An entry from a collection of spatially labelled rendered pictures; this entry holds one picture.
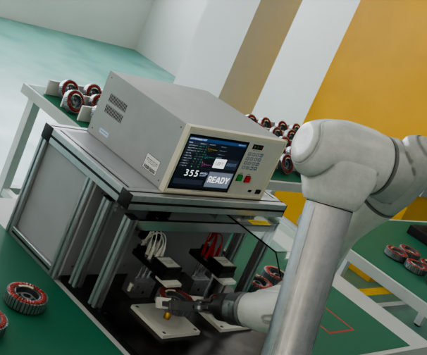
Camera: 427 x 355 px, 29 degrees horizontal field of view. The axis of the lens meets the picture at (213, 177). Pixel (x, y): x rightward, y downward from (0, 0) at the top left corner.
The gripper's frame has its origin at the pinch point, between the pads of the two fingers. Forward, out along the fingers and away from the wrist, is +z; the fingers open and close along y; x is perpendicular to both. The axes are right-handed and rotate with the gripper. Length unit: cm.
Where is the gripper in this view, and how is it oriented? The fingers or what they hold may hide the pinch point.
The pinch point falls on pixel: (175, 301)
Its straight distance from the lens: 237.8
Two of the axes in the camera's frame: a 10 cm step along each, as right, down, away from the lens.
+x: -0.3, 10.0, -0.6
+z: -7.5, 0.2, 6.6
